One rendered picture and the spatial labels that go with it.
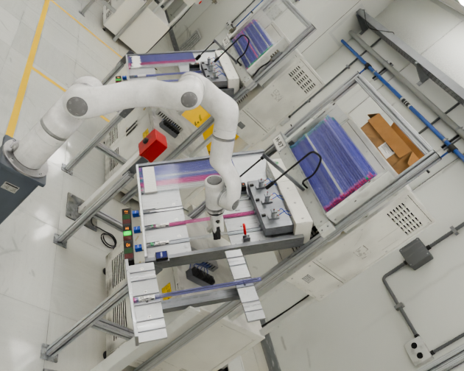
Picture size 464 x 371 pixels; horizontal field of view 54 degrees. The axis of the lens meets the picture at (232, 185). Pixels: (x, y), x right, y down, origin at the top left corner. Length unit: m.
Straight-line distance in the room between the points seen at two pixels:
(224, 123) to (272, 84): 1.58
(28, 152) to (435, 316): 2.63
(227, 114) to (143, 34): 4.81
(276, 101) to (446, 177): 1.40
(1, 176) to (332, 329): 2.60
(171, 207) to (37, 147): 0.71
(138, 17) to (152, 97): 4.71
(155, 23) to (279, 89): 3.38
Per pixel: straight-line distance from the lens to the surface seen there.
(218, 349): 2.65
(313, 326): 3.74
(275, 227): 2.04
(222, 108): 1.70
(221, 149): 1.75
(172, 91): 1.63
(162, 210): 2.21
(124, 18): 6.37
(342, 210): 2.02
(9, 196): 1.98
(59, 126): 1.79
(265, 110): 3.36
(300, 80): 3.33
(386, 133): 2.60
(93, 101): 1.68
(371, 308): 3.55
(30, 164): 1.89
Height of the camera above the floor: 1.77
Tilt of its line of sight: 18 degrees down
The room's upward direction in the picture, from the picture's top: 50 degrees clockwise
